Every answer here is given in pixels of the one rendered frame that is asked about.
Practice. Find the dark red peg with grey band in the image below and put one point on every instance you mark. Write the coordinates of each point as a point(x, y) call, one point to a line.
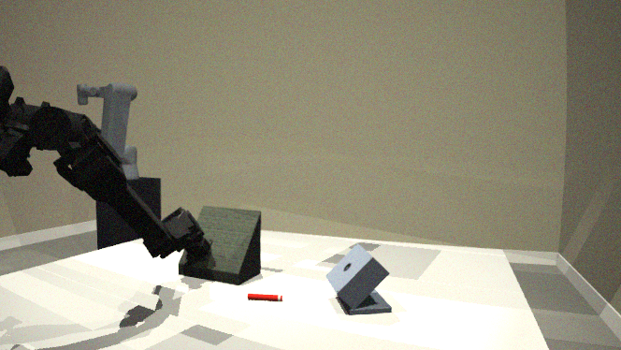
point(265, 297)

